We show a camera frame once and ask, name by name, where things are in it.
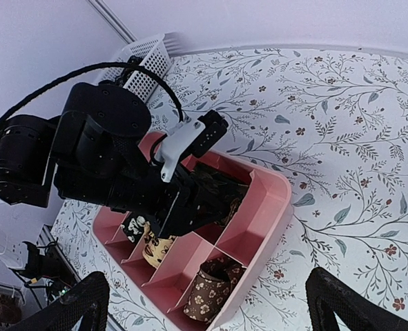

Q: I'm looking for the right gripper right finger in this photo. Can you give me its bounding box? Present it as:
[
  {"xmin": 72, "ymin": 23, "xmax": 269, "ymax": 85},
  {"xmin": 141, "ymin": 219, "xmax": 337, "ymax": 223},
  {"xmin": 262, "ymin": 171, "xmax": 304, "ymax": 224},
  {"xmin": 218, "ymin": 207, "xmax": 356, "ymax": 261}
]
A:
[{"xmin": 305, "ymin": 267, "xmax": 408, "ymax": 331}]

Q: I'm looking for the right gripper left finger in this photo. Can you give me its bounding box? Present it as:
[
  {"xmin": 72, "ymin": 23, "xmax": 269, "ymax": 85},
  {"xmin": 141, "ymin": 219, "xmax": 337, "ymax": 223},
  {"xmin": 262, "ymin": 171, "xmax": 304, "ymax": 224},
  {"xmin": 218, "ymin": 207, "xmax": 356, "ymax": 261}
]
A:
[{"xmin": 9, "ymin": 271, "xmax": 110, "ymax": 331}]

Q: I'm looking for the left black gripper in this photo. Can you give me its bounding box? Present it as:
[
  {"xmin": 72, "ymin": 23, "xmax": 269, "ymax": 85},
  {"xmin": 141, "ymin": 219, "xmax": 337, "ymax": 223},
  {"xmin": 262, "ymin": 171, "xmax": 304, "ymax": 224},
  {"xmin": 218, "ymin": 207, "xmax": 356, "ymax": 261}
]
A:
[{"xmin": 151, "ymin": 161, "xmax": 249, "ymax": 239}]

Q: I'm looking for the brown green patterned tie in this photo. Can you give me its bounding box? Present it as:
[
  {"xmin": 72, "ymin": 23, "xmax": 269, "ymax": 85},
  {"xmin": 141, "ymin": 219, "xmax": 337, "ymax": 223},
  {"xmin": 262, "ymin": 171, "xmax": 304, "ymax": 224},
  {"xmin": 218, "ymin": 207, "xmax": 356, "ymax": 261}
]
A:
[{"xmin": 191, "ymin": 162, "xmax": 249, "ymax": 228}]

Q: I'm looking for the pink divided organizer box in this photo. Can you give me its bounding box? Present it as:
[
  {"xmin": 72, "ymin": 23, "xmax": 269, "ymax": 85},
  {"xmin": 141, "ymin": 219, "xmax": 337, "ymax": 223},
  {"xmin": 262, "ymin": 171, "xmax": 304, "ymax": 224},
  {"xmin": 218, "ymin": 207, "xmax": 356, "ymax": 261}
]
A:
[{"xmin": 93, "ymin": 151, "xmax": 293, "ymax": 330}]

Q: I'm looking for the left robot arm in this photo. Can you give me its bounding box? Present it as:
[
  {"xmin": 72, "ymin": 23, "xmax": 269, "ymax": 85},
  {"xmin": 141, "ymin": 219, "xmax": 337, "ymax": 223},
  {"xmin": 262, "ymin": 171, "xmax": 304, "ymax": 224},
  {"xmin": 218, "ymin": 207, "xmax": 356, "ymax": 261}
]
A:
[{"xmin": 0, "ymin": 63, "xmax": 249, "ymax": 239}]

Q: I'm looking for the pile of dark ties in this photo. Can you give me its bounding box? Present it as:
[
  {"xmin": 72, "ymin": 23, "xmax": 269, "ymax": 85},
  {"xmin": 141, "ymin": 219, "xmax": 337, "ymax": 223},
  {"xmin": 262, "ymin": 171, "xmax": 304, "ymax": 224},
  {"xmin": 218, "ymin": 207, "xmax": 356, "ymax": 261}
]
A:
[{"xmin": 114, "ymin": 55, "xmax": 143, "ymax": 87}]

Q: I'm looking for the yellow patterned rolled tie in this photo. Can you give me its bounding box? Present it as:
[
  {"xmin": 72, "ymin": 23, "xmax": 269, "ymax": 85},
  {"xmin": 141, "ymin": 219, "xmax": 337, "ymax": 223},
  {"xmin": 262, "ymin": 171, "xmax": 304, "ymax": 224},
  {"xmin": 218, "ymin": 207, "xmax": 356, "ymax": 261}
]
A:
[{"xmin": 142, "ymin": 223, "xmax": 176, "ymax": 269}]

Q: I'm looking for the black white rolled tie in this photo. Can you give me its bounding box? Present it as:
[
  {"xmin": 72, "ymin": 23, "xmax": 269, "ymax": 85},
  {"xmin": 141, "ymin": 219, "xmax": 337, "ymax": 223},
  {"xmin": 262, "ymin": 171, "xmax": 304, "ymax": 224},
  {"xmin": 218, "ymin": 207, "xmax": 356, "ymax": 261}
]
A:
[{"xmin": 120, "ymin": 212, "xmax": 150, "ymax": 243}]

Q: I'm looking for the dark red rolled tie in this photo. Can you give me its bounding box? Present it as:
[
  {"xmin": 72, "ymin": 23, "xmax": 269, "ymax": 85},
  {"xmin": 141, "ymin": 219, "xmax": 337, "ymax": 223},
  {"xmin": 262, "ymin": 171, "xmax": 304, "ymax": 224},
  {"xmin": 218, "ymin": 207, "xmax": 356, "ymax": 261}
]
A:
[{"xmin": 183, "ymin": 256, "xmax": 246, "ymax": 323}]

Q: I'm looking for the white plastic mesh basket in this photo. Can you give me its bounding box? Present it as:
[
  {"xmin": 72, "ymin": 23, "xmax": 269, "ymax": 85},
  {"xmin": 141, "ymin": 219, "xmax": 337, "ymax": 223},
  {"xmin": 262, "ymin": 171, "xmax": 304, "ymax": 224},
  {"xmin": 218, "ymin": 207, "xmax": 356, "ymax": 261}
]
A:
[{"xmin": 95, "ymin": 34, "xmax": 173, "ymax": 102}]

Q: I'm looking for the floral patterned table mat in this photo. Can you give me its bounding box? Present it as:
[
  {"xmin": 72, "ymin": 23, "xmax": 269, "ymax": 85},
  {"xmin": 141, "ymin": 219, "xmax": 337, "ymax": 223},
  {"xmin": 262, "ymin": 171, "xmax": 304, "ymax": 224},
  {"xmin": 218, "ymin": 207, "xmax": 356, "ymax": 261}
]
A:
[{"xmin": 50, "ymin": 46, "xmax": 408, "ymax": 331}]

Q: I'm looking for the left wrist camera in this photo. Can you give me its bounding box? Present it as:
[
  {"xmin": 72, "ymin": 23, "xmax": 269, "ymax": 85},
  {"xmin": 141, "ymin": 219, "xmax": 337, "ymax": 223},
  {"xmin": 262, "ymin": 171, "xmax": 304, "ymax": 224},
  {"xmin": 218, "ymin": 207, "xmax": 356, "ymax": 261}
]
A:
[{"xmin": 150, "ymin": 110, "xmax": 229, "ymax": 183}]

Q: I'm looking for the left aluminium frame post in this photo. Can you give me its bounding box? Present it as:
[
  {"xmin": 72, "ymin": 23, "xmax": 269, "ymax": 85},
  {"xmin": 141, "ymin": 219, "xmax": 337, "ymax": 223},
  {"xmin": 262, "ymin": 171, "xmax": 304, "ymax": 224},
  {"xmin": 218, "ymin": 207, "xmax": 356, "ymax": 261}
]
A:
[{"xmin": 87, "ymin": 0, "xmax": 137, "ymax": 43}]

